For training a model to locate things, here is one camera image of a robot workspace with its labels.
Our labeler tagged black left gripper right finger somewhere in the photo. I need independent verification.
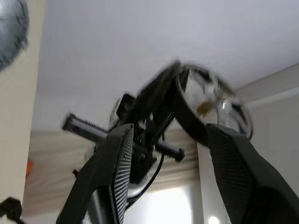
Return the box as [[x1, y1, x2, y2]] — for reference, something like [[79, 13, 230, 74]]
[[205, 123, 299, 224]]

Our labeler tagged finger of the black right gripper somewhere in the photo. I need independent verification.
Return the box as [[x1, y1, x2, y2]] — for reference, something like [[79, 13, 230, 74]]
[[132, 60, 182, 119]]

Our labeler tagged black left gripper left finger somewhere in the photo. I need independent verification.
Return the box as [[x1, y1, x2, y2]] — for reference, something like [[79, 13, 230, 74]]
[[56, 123, 135, 224]]

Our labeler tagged black spoked rotor brass hub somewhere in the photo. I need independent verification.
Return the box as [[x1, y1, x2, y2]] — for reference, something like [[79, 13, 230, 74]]
[[176, 60, 255, 147]]

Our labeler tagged grey round motor housing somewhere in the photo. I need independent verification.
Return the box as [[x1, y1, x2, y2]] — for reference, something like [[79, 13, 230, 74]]
[[0, 0, 30, 72]]

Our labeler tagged orange red box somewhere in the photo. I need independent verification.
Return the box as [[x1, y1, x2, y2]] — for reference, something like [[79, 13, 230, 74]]
[[26, 161, 36, 179]]

